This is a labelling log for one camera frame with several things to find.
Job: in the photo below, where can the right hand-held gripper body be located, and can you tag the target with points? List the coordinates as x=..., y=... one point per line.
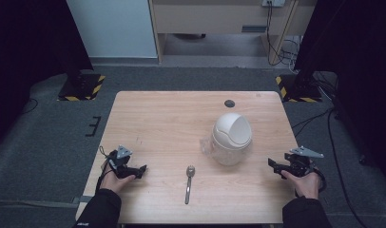
x=301, y=161

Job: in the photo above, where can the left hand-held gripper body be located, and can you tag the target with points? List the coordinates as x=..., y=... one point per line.
x=121, y=160

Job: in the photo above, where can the metal spoon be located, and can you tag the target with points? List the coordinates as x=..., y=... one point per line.
x=189, y=183

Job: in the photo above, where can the white swing-lid trash can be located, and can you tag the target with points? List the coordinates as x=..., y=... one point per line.
x=229, y=139

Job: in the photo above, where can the person's left hand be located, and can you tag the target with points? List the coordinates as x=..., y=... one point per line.
x=114, y=181

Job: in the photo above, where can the person's right hand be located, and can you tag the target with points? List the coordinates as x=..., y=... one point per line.
x=302, y=185

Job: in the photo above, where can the black stand base with stripes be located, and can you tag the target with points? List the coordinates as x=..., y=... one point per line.
x=298, y=88
x=81, y=87

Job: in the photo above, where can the black table grommet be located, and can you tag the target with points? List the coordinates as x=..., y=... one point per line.
x=229, y=103

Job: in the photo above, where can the wall power outlet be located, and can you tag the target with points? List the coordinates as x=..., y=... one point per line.
x=273, y=3

